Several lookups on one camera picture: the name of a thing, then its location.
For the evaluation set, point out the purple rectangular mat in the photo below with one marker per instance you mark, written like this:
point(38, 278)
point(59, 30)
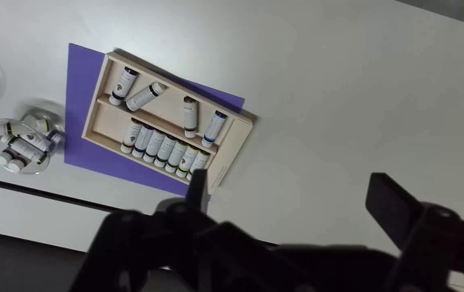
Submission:
point(80, 108)

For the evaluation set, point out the white bottle in dish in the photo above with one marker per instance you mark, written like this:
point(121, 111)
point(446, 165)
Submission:
point(30, 137)
point(37, 121)
point(25, 150)
point(3, 158)
point(4, 132)
point(16, 166)

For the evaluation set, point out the white bottle with blue band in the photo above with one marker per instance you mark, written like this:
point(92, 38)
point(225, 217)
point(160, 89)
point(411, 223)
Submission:
point(215, 129)

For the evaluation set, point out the white bottle in row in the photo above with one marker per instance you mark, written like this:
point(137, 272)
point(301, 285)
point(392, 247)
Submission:
point(165, 152)
point(188, 162)
point(199, 165)
point(176, 157)
point(142, 140)
point(153, 147)
point(131, 137)

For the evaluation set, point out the white bottle with black cap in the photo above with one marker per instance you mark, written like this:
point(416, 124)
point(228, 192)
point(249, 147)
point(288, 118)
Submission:
point(145, 98)
point(124, 84)
point(191, 116)

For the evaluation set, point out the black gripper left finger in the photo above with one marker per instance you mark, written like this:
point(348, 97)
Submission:
point(199, 189)

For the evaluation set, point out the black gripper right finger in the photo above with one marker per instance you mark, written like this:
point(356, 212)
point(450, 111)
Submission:
point(395, 212)

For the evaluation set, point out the wooden compartment tray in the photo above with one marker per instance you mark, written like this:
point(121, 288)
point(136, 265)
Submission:
point(233, 136)

